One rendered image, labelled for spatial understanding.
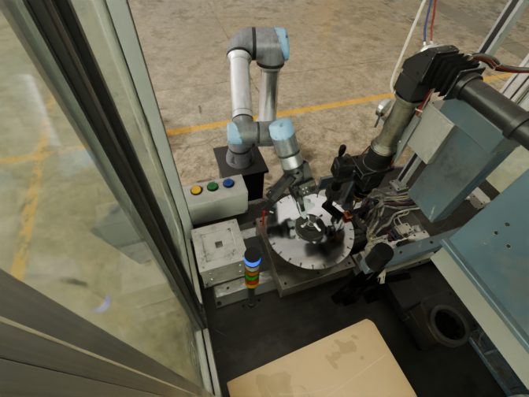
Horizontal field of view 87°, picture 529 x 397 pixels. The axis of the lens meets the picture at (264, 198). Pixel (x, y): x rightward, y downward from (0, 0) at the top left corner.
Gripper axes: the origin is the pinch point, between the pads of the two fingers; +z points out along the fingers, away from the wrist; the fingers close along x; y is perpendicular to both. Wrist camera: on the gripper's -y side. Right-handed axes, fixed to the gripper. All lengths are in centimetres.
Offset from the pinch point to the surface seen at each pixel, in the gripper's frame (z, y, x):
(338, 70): -2, 175, 275
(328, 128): 35, 101, 182
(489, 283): -5, 17, -56
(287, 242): 4.6, -9.0, -4.3
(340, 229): 9.5, 11.3, -4.5
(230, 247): 1.7, -28.7, 3.5
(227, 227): -2.6, -27.0, 10.9
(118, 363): -44, -31, -73
